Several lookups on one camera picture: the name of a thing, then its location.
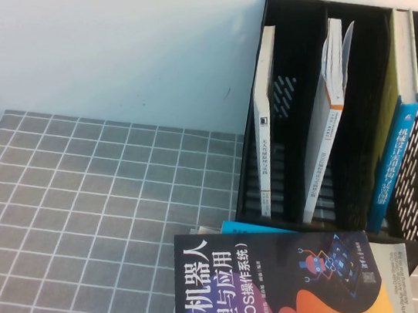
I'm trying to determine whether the blue cover book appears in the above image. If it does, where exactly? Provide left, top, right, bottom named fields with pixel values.
left=220, top=219, right=297, bottom=246

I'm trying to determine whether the thin white spine book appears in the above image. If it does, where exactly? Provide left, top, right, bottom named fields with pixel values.
left=235, top=23, right=298, bottom=220

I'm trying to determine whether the dark robot cover book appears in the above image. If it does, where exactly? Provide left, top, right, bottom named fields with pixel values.
left=163, top=204, right=418, bottom=313

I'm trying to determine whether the white book orange spine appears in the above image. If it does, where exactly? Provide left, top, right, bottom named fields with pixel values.
left=298, top=16, right=357, bottom=227

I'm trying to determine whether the black perforated book stand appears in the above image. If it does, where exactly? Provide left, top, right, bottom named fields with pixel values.
left=229, top=0, right=418, bottom=272

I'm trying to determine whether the blue yellow mechanical design book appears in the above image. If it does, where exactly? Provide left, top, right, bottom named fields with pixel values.
left=360, top=6, right=418, bottom=237

